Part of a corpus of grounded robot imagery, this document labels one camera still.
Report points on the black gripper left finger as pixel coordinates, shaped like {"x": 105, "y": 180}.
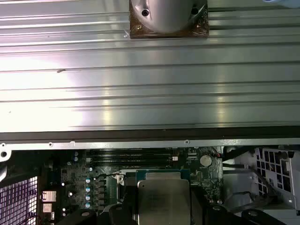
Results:
{"x": 126, "y": 211}

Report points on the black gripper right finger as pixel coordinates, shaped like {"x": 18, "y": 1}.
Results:
{"x": 198, "y": 208}

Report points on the silver CPU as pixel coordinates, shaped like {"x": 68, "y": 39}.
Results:
{"x": 161, "y": 201}

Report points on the black RAM slot bank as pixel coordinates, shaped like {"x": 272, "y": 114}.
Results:
{"x": 131, "y": 155}

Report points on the green motherboard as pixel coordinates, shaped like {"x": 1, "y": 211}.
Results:
{"x": 199, "y": 174}

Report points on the round coin battery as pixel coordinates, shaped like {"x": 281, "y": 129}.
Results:
{"x": 206, "y": 160}

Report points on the silver metal drive cage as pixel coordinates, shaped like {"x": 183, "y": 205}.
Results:
{"x": 243, "y": 178}

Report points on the black PC case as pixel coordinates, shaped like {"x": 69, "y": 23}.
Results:
{"x": 93, "y": 135}

